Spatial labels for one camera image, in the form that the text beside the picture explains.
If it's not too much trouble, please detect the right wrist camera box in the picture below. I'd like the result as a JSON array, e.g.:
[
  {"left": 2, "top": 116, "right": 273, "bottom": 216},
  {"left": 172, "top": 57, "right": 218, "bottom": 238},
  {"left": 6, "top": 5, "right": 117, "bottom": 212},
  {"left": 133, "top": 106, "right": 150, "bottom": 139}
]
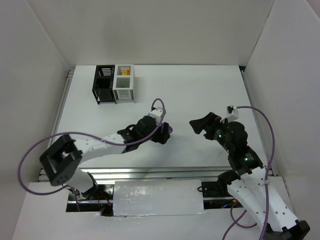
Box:
[{"left": 220, "top": 105, "right": 239, "bottom": 124}]

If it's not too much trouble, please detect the aluminium rail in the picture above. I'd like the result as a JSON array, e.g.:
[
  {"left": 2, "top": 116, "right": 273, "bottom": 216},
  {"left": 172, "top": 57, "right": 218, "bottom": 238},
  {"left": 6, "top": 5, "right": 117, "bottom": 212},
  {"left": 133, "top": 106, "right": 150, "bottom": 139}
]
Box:
[
  {"left": 38, "top": 166, "right": 276, "bottom": 181},
  {"left": 239, "top": 65, "right": 269, "bottom": 163},
  {"left": 51, "top": 68, "right": 75, "bottom": 135}
]

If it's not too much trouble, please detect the white slotted container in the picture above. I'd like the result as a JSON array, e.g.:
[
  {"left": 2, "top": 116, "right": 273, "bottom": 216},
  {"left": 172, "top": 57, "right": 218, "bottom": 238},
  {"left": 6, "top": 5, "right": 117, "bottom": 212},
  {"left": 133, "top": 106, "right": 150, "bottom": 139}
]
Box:
[{"left": 112, "top": 64, "right": 135, "bottom": 104}]

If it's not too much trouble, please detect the aluminium front rail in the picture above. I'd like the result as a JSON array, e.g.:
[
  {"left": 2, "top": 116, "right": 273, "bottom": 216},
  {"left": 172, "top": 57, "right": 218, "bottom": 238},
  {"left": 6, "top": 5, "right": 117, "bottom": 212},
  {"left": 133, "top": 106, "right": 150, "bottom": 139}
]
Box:
[{"left": 38, "top": 166, "right": 276, "bottom": 181}]

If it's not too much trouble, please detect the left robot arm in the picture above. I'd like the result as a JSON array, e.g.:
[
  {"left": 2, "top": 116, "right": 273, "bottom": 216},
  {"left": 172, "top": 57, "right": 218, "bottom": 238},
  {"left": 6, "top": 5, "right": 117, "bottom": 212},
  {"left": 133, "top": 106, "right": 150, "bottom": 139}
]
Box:
[{"left": 39, "top": 116, "right": 173, "bottom": 200}]

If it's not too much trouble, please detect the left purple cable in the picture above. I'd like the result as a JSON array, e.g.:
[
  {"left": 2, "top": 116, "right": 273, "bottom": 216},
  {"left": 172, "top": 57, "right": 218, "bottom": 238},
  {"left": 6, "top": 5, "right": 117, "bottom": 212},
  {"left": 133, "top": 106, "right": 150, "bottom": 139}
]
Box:
[{"left": 18, "top": 98, "right": 168, "bottom": 213}]

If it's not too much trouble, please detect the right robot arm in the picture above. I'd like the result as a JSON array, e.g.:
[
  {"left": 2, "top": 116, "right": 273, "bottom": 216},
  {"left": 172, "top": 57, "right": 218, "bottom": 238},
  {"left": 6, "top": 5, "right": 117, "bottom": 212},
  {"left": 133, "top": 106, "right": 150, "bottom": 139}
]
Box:
[{"left": 189, "top": 112, "right": 310, "bottom": 240}]

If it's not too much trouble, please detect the black slotted container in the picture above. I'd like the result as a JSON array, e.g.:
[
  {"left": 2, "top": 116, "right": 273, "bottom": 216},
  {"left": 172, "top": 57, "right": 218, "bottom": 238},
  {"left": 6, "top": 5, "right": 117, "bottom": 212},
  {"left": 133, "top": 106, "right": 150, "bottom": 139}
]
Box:
[{"left": 92, "top": 65, "right": 116, "bottom": 105}]

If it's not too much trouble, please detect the white foil covered panel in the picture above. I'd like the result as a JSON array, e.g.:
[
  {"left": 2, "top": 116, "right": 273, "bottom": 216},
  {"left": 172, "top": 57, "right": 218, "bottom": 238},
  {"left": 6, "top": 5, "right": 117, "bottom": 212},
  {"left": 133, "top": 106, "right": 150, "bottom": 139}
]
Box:
[{"left": 113, "top": 179, "right": 205, "bottom": 217}]

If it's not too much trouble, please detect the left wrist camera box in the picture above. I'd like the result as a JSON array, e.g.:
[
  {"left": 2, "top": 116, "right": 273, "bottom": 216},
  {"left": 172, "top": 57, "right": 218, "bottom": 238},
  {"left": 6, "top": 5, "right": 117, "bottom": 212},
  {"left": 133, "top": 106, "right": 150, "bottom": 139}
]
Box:
[{"left": 149, "top": 107, "right": 166, "bottom": 125}]

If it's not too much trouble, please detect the aluminium right rail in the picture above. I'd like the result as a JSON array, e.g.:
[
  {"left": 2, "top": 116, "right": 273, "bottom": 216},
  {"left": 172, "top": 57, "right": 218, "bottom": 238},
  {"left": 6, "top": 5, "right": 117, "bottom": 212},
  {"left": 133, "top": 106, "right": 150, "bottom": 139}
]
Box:
[{"left": 239, "top": 65, "right": 269, "bottom": 163}]

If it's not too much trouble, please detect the orange rectangular lego brick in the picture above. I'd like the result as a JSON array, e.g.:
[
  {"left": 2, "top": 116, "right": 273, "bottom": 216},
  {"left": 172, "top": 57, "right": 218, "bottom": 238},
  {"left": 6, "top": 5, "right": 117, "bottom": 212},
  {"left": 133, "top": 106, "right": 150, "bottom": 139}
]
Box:
[{"left": 121, "top": 69, "right": 131, "bottom": 76}]

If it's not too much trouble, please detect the aluminium left rail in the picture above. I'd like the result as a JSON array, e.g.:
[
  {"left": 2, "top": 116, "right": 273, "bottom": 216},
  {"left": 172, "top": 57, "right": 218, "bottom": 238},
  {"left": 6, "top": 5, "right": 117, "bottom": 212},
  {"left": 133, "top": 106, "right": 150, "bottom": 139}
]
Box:
[{"left": 51, "top": 68, "right": 75, "bottom": 135}]

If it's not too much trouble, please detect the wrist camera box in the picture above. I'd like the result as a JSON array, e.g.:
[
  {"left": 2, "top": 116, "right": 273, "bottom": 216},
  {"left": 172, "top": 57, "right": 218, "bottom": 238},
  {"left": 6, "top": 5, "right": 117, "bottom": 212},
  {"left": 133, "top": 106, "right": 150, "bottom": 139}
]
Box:
[
  {"left": 149, "top": 107, "right": 166, "bottom": 125},
  {"left": 220, "top": 105, "right": 239, "bottom": 124}
]

